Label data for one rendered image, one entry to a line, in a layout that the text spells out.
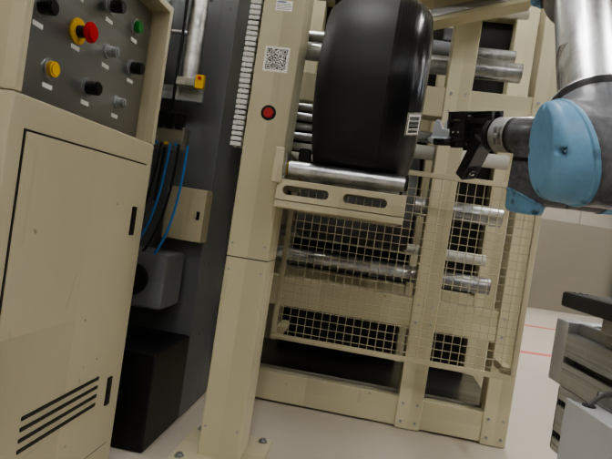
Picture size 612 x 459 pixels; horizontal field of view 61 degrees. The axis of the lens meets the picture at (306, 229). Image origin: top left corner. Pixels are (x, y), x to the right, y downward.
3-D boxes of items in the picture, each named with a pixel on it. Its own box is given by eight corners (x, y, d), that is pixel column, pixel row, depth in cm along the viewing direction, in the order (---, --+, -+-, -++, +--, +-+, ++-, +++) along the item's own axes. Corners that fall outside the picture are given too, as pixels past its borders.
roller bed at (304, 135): (266, 176, 193) (278, 97, 193) (274, 179, 208) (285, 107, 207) (318, 183, 191) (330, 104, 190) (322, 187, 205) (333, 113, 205)
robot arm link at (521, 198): (566, 219, 99) (576, 163, 98) (504, 211, 102) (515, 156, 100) (556, 216, 107) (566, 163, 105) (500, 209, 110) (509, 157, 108)
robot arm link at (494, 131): (525, 152, 110) (497, 154, 106) (506, 151, 114) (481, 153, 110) (527, 117, 108) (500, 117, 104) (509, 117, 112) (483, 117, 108)
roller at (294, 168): (283, 165, 144) (287, 156, 147) (283, 178, 147) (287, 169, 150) (409, 182, 139) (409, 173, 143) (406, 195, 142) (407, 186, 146)
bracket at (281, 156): (270, 181, 142) (275, 146, 142) (292, 191, 181) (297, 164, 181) (281, 182, 141) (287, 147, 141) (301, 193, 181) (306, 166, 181)
